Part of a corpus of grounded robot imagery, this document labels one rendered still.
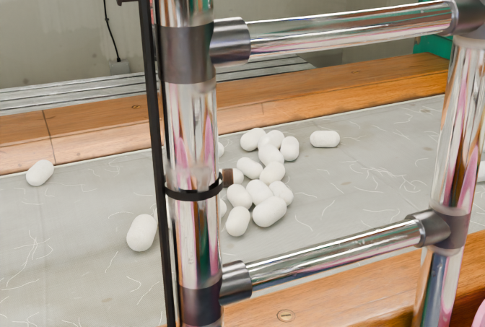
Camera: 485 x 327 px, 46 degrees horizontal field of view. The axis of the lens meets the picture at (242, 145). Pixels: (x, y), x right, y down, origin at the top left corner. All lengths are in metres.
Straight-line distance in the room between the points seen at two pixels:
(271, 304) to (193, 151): 0.18
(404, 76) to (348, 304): 0.48
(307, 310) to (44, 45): 2.25
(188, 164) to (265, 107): 0.48
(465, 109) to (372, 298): 0.15
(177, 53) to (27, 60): 2.36
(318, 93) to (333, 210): 0.25
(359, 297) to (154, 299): 0.15
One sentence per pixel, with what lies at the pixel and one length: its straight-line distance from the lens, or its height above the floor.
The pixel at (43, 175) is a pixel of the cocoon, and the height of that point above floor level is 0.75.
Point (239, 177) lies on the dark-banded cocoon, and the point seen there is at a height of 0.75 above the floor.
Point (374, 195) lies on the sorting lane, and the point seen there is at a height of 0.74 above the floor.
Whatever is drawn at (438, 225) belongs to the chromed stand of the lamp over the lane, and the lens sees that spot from 0.34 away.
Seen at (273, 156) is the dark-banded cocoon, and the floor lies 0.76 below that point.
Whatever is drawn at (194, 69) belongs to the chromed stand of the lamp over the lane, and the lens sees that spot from 0.22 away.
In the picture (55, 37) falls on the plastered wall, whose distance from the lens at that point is 2.55.
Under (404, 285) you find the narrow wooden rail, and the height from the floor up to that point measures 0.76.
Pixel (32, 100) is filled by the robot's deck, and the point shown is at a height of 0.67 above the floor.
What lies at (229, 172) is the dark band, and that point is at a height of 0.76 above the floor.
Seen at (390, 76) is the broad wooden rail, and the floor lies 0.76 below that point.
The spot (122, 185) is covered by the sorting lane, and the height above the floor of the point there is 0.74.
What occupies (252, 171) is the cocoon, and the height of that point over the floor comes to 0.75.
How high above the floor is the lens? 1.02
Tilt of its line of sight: 25 degrees down
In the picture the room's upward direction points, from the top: 1 degrees counter-clockwise
